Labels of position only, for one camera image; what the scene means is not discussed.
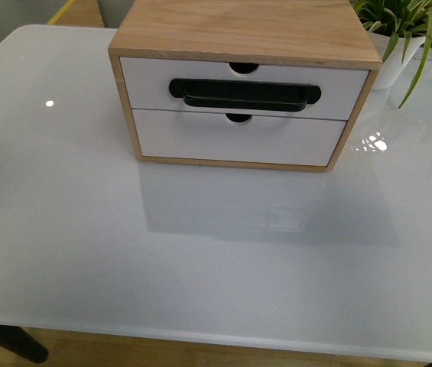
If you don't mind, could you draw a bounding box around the white drawer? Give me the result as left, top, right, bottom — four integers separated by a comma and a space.
133, 109, 345, 166
120, 57, 369, 120

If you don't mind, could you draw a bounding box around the wooden drawer cabinet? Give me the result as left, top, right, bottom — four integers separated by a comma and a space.
109, 1, 382, 172

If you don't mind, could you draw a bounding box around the green plant in white pot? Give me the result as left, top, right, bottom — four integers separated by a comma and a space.
350, 1, 432, 105

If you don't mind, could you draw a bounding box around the black table leg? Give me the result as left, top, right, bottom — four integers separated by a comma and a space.
0, 325, 49, 364

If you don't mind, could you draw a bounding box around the black drawer handle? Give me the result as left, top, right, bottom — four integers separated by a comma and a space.
168, 78, 322, 112

